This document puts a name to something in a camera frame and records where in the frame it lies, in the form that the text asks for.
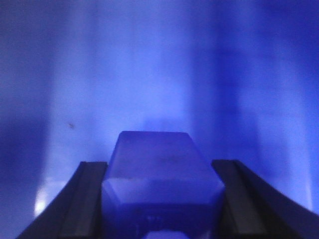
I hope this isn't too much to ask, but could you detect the blue rectangular plastic part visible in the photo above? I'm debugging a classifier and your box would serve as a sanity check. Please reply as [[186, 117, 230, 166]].
[[102, 131, 224, 239]]

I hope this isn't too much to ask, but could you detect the open blue target bin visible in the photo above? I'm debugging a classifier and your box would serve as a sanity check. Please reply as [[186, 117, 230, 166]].
[[0, 0, 319, 239]]

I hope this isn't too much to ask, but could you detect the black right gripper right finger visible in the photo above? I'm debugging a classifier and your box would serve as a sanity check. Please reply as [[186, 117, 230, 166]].
[[211, 159, 319, 239]]

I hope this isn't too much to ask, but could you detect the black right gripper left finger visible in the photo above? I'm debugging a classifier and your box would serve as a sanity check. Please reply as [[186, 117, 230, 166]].
[[18, 162, 107, 239]]

